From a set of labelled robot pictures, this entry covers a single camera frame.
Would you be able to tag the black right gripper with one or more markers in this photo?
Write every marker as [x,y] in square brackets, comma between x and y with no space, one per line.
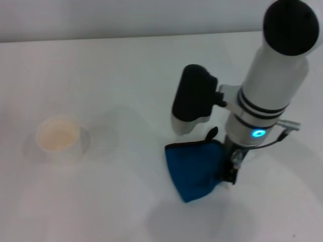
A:
[233,158]

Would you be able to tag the blue rag with black trim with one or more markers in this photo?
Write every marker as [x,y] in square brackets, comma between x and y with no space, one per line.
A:
[194,171]

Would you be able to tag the white paper cup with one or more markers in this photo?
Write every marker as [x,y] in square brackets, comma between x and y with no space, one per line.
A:
[56,137]

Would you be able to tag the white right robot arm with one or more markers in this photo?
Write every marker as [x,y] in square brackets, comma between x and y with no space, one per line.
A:
[272,80]

